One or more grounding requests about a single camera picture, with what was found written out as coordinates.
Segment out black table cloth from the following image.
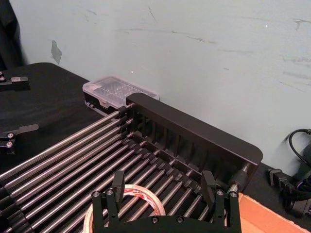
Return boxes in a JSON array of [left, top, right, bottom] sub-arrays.
[[0, 62, 311, 233]]

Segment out dark hanging fabric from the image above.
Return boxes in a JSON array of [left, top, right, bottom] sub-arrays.
[[0, 0, 24, 71]]

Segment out black corded tool orange parts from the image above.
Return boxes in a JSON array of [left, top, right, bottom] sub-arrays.
[[267, 128, 311, 219]]

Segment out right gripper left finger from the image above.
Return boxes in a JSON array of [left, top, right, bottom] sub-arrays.
[[91, 169, 126, 227]]

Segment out clear plastic case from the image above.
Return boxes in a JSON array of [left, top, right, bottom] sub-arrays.
[[82, 75, 161, 116]]

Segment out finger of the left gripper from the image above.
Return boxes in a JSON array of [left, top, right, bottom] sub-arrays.
[[0, 70, 31, 92], [0, 123, 39, 154]]

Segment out shallow brown cardboard tray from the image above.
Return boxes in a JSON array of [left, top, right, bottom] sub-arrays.
[[237, 193, 311, 233]]

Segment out white tape roll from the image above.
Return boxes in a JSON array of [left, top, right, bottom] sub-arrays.
[[84, 183, 167, 233]]

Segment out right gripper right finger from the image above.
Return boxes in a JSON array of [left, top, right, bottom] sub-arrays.
[[201, 169, 240, 229]]

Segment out black rack with steel bars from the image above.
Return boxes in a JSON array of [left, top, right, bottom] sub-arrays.
[[0, 92, 264, 233]]

